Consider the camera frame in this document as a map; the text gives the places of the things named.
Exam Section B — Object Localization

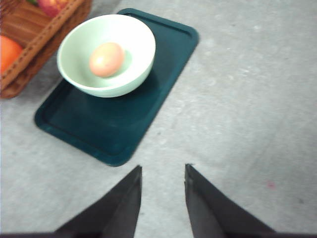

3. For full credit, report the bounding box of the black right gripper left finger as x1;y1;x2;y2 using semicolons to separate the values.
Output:
29;166;142;238

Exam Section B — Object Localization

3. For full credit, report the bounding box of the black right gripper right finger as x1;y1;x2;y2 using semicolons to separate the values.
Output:
184;164;302;238

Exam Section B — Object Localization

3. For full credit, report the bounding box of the brown egg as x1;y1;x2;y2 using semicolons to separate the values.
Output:
89;42;125;77

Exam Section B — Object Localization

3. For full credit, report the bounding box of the light green ceramic bowl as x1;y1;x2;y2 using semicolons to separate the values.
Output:
56;14;156;98

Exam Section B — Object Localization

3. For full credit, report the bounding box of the brown wicker basket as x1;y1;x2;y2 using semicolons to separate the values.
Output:
0;0;93;99

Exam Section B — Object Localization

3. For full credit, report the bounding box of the dark teal rectangular tray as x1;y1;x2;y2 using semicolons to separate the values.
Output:
35;8;199;167

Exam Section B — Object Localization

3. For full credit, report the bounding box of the orange tangerine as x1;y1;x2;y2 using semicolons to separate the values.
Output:
0;36;23;75

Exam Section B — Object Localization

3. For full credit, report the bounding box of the red yellow apple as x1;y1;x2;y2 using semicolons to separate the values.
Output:
38;0;70;17

